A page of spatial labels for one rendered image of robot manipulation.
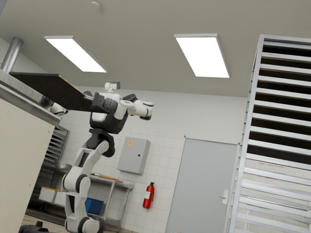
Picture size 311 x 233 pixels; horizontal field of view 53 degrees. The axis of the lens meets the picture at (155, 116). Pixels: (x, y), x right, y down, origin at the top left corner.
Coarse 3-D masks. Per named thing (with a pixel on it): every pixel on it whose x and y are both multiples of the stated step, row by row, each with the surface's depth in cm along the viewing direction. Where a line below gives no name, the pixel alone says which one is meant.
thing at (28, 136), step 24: (0, 120) 151; (24, 120) 164; (0, 144) 152; (24, 144) 165; (48, 144) 181; (0, 168) 154; (24, 168) 167; (0, 192) 155; (24, 192) 168; (0, 216) 156
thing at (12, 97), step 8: (0, 88) 151; (0, 96) 151; (8, 96) 155; (16, 96) 159; (16, 104) 160; (24, 104) 164; (32, 104) 169; (32, 112) 170; (40, 112) 175; (48, 112) 180; (48, 120) 181; (56, 120) 187
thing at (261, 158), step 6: (246, 156) 194; (252, 156) 193; (258, 156) 192; (264, 156) 192; (270, 162) 190; (276, 162) 189; (282, 162) 189; (288, 162) 188; (294, 162) 187; (300, 168) 187; (306, 168) 185
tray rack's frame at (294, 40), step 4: (268, 36) 215; (272, 36) 214; (276, 36) 214; (280, 36) 213; (284, 36) 213; (264, 40) 222; (268, 40) 217; (272, 40) 216; (276, 40) 214; (280, 40) 213; (284, 40) 212; (288, 40) 211; (292, 40) 211; (296, 40) 210; (300, 40) 210; (304, 40) 209; (308, 40) 209; (304, 44) 216; (308, 44) 210; (256, 52) 234
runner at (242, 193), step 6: (234, 192) 225; (240, 192) 227; (246, 192) 226; (258, 198) 223; (264, 198) 222; (270, 198) 222; (276, 198) 221; (288, 204) 216; (294, 204) 218; (300, 204) 217
